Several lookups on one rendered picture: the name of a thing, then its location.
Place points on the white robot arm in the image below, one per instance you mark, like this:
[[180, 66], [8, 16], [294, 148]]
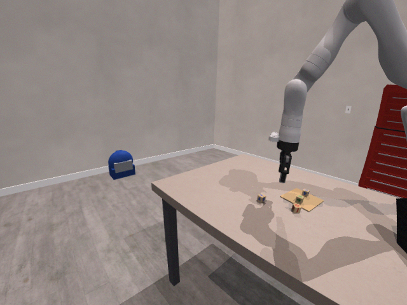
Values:
[[385, 21]]

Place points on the tan square mat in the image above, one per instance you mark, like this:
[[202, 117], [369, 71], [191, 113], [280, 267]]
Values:
[[309, 202]]

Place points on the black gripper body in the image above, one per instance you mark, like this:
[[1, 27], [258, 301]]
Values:
[[287, 148]]

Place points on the tan block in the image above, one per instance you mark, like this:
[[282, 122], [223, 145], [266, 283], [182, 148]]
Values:
[[305, 192], [296, 208], [261, 198], [299, 199]]

